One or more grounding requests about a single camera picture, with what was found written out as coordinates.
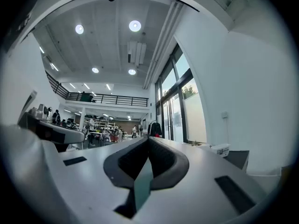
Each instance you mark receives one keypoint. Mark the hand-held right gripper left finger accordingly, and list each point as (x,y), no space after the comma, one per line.
(126,162)

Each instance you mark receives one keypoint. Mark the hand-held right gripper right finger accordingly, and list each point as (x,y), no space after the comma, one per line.
(168,164)

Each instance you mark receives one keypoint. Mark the rack of dark clothes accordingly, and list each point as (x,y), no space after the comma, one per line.
(155,128)

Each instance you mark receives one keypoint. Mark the white rectangular box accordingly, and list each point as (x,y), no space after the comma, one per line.
(220,149)

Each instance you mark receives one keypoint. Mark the black framed glass windows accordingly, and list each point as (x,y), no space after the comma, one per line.
(180,106)

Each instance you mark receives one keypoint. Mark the white curved desk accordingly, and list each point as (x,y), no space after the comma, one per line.
(67,132)

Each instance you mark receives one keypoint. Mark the black balcony railing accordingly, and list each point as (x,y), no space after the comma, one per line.
(105,99)

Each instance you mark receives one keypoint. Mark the small desk fan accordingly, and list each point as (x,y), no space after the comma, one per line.
(47,111)

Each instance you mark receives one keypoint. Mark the white ceiling pipes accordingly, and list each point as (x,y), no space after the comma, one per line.
(162,43)

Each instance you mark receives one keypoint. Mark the white wall socket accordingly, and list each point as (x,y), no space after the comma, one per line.
(224,114)

